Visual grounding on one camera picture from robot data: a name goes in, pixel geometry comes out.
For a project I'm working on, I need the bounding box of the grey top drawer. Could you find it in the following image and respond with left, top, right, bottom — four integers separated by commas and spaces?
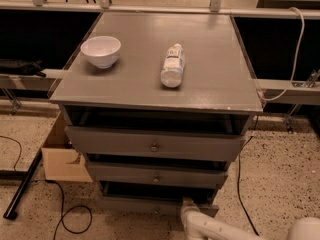
65, 126, 244, 161

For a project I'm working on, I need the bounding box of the black floor cable right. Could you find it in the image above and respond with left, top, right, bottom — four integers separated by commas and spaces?
234, 115, 260, 237

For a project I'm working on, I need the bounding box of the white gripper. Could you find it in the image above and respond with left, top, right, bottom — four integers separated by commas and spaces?
180, 198, 201, 229

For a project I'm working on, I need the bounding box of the white bowl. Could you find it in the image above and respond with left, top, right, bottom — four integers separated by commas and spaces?
81, 36, 121, 69

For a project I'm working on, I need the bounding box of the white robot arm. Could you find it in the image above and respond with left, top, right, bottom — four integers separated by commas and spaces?
180, 198, 320, 240

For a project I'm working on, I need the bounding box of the black metal bar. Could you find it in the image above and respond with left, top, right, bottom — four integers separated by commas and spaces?
1, 151, 42, 220

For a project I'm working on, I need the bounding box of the grey bottom drawer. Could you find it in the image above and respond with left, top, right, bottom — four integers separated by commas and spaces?
96, 181, 219, 216

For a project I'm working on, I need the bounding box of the cardboard box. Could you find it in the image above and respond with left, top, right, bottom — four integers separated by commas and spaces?
41, 113, 92, 183

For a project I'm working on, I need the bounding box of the black floor cable left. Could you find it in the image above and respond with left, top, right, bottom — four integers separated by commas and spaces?
46, 179, 93, 240

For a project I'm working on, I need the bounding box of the grey drawer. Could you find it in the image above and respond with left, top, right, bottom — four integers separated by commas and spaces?
65, 126, 244, 161
96, 181, 219, 216
87, 162, 227, 189

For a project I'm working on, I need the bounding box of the black floor cable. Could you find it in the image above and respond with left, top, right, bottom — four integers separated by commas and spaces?
234, 115, 260, 237
46, 179, 93, 240

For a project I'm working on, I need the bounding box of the white cable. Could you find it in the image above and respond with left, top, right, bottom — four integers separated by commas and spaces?
258, 6, 306, 103

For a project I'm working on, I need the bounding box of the clear plastic water bottle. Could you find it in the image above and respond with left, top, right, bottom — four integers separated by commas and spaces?
160, 44, 185, 88

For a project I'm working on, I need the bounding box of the black bag on rail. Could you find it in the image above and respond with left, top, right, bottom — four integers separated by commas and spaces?
0, 59, 46, 77

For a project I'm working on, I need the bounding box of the grey drawer cabinet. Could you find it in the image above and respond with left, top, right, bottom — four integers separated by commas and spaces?
49, 11, 264, 210

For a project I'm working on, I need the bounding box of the grey middle drawer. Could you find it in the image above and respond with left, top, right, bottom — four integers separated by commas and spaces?
87, 162, 227, 189

